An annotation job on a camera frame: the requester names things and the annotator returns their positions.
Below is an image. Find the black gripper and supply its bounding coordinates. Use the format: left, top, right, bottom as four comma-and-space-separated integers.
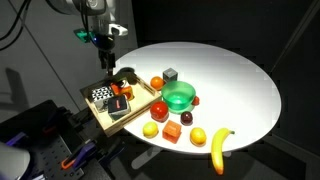
94, 33, 117, 78

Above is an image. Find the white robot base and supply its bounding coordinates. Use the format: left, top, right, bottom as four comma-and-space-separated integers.
0, 141, 31, 180

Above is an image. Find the orange and white block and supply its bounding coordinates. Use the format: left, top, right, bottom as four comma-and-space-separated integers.
110, 81, 135, 101

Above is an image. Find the wooden tray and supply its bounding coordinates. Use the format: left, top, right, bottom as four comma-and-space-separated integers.
79, 68, 163, 136

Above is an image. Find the orange hollow block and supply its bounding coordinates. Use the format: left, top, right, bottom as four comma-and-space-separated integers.
162, 119, 183, 145

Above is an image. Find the black white checkered cube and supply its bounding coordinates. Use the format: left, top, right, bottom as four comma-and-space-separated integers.
91, 86, 114, 113

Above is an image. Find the black cube red mark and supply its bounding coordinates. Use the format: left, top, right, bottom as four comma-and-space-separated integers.
107, 96, 132, 121

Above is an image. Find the orange fruit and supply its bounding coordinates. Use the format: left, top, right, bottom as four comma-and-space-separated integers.
150, 76, 165, 91

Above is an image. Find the grey cube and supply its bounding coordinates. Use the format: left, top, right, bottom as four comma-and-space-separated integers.
162, 67, 179, 84

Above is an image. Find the red tomato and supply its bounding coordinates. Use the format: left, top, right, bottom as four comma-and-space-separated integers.
149, 100, 170, 123

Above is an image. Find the green translucent bowl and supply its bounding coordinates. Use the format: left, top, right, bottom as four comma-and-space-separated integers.
161, 80, 197, 114

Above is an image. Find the purple clamp orange tip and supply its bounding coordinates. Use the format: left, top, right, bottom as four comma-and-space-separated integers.
41, 109, 69, 135
60, 140, 98, 171

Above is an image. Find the small red fruit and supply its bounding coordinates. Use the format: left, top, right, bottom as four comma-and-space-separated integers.
191, 95, 201, 107

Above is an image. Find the dark purple plum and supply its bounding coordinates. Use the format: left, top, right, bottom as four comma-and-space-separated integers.
180, 111, 194, 127

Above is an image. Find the white table leg foot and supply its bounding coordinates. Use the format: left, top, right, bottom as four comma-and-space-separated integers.
130, 145, 163, 170

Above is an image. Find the black perforated mounting board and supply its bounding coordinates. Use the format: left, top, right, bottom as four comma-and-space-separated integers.
19, 129, 86, 180

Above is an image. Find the yellow orange lemon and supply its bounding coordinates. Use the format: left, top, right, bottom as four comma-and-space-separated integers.
189, 127, 207, 147

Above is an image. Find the yellow banana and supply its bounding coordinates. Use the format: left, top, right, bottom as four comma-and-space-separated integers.
210, 127, 236, 176

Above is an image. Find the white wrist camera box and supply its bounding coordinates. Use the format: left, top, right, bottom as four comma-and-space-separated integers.
108, 23, 129, 37

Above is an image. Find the teal camera mount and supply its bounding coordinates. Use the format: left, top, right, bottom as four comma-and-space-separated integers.
73, 28, 97, 44

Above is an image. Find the black cable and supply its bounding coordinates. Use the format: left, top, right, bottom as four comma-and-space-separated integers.
0, 0, 33, 52

